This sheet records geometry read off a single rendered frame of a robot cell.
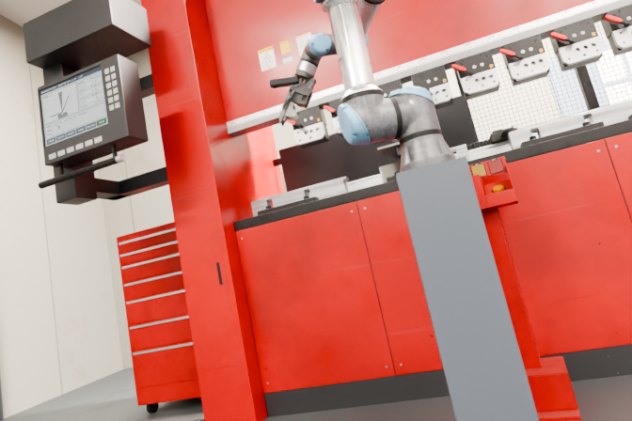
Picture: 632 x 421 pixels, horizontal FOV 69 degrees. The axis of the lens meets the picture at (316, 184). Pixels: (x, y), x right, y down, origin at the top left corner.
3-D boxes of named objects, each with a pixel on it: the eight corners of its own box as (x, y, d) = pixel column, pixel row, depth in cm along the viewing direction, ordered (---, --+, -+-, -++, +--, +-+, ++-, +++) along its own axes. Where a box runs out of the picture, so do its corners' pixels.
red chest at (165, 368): (137, 418, 249) (115, 237, 267) (191, 389, 297) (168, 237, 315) (217, 408, 235) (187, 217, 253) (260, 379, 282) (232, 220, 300)
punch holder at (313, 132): (296, 146, 221) (290, 114, 224) (302, 148, 229) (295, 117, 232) (324, 136, 217) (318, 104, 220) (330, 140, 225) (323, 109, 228)
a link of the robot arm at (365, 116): (405, 133, 120) (363, -57, 126) (352, 143, 118) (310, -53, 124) (391, 144, 132) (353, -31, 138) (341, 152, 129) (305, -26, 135)
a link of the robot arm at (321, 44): (339, 29, 164) (332, 36, 174) (308, 32, 162) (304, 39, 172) (342, 51, 164) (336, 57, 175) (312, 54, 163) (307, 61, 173)
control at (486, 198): (456, 215, 159) (443, 165, 162) (462, 216, 174) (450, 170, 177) (517, 201, 152) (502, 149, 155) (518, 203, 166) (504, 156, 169)
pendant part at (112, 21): (38, 202, 197) (20, 24, 212) (85, 206, 220) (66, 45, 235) (133, 171, 181) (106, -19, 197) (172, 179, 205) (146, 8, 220)
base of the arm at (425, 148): (459, 158, 116) (450, 121, 118) (401, 172, 119) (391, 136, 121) (454, 168, 131) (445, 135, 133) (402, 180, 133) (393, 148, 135)
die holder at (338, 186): (254, 220, 226) (250, 201, 228) (259, 221, 232) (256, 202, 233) (350, 195, 212) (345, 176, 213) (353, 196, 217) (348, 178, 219)
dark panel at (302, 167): (292, 219, 276) (278, 149, 284) (293, 219, 278) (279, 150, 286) (485, 171, 244) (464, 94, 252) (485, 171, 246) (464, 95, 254)
